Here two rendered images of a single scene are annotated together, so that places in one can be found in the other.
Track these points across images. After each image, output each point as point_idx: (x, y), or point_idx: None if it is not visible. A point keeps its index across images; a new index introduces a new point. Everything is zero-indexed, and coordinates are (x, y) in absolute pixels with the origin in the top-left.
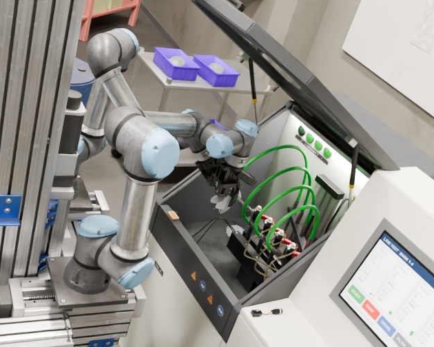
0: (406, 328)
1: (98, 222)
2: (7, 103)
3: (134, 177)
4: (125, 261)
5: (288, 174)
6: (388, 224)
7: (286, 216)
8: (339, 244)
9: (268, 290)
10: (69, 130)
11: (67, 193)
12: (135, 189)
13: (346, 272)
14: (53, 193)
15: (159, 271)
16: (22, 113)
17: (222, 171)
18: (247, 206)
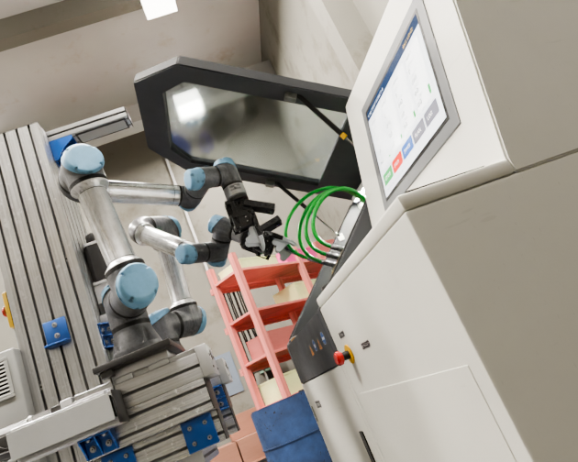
0: (411, 120)
1: None
2: (21, 242)
3: (71, 186)
4: (112, 271)
5: None
6: (363, 106)
7: (316, 204)
8: (366, 175)
9: (338, 269)
10: (96, 258)
11: None
12: (82, 200)
13: (377, 179)
14: (105, 315)
15: (319, 406)
16: (35, 245)
17: (228, 209)
18: None
